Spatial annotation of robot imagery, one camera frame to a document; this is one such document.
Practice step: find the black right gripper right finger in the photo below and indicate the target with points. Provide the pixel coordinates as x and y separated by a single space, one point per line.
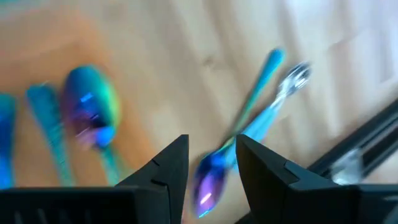
280 193

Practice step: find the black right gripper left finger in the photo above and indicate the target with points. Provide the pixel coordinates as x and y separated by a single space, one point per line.
155 193

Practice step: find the orange mat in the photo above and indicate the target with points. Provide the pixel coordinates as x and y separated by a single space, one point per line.
37 56

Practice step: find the black aluminium table frame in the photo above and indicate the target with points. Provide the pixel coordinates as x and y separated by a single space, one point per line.
373 137

